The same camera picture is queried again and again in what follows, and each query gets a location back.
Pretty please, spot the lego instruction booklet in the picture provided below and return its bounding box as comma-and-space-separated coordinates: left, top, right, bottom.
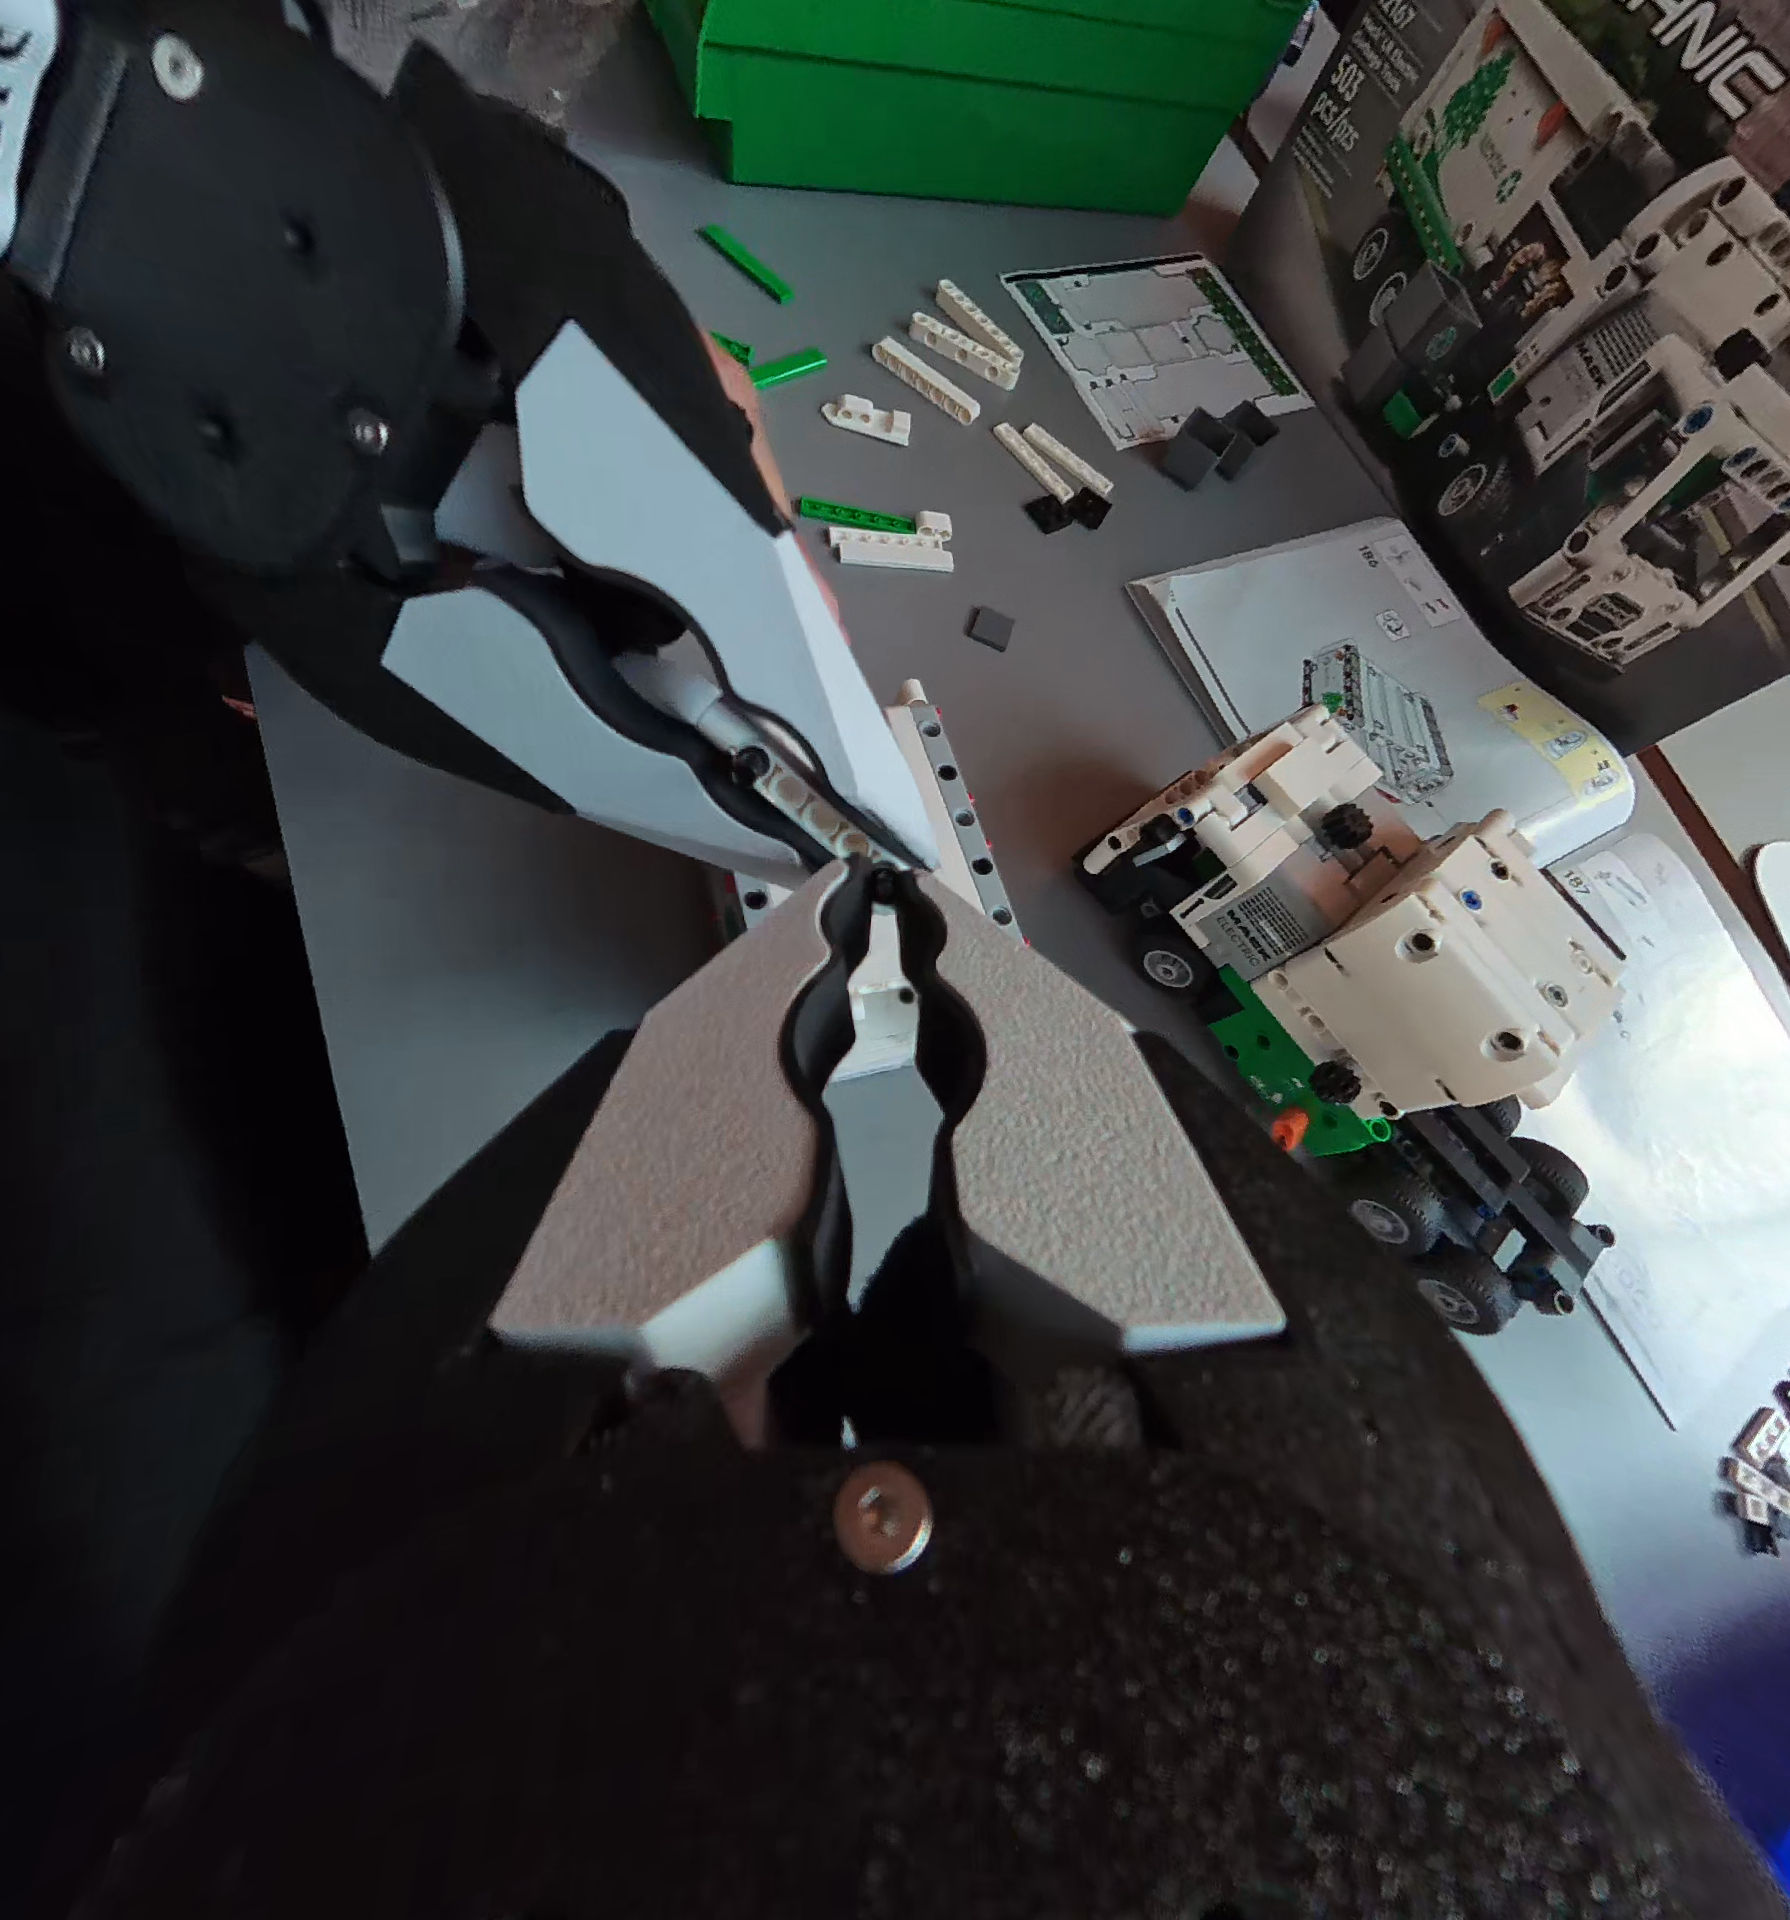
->
1127, 517, 1790, 1428

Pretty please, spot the pile of small lego pieces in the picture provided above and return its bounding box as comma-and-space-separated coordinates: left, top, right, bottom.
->
1718, 1356, 1790, 1580

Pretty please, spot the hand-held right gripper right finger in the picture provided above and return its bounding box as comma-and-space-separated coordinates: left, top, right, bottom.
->
886, 861, 1290, 1359

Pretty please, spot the small white lego beam assembly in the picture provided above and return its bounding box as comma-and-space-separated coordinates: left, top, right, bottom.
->
610, 655, 874, 879

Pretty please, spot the person's left hand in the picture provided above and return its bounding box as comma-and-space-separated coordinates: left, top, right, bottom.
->
702, 327, 773, 456

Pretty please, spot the lego sticker sheet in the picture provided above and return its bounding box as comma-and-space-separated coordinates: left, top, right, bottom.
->
999, 255, 1317, 452

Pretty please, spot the green storage bin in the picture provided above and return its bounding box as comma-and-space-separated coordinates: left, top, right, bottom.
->
639, 0, 1312, 125
698, 41, 1257, 221

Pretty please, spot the clear plastic bag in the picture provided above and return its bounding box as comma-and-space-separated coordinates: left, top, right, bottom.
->
317, 0, 663, 153

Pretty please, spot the long thin green lego plate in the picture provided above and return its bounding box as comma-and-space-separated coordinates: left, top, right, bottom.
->
694, 222, 797, 306

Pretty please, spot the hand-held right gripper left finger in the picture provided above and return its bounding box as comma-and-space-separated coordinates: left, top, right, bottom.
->
486, 857, 876, 1451

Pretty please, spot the white and green lego truck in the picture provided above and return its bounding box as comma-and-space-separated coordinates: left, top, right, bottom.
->
1075, 705, 1624, 1337

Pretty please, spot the white lego container assembly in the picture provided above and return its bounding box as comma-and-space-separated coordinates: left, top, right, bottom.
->
707, 678, 1027, 1085

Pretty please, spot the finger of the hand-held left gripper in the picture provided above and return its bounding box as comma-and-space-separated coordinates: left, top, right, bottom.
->
432, 319, 935, 874
380, 590, 844, 874

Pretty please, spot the blue storage bin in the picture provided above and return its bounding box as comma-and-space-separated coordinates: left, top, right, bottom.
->
1629, 1590, 1790, 1920

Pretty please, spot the group of loose white lego beams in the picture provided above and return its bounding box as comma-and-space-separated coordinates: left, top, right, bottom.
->
817, 277, 1118, 575

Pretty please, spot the lego set box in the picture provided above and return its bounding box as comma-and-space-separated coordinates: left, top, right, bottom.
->
1231, 0, 1790, 758

